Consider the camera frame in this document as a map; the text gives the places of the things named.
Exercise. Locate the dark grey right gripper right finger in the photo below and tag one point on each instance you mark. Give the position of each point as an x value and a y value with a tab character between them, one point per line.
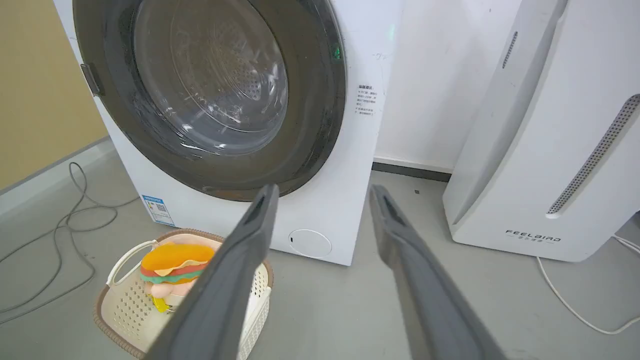
430	295

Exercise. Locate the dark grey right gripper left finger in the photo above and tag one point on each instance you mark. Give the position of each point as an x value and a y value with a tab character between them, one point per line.
220	295

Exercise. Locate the white front-load washing machine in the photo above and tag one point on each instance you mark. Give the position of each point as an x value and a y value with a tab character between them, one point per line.
350	125

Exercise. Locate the round dark washing machine door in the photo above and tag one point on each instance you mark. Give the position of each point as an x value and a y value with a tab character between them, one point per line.
210	95

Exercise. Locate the hamburger plush doll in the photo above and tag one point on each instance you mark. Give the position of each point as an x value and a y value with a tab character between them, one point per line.
172	272

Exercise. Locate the white perforated laundry basket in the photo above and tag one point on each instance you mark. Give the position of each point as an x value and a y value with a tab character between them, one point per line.
125	305

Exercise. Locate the white air purifier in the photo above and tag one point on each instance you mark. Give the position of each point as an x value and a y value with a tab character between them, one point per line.
545	135

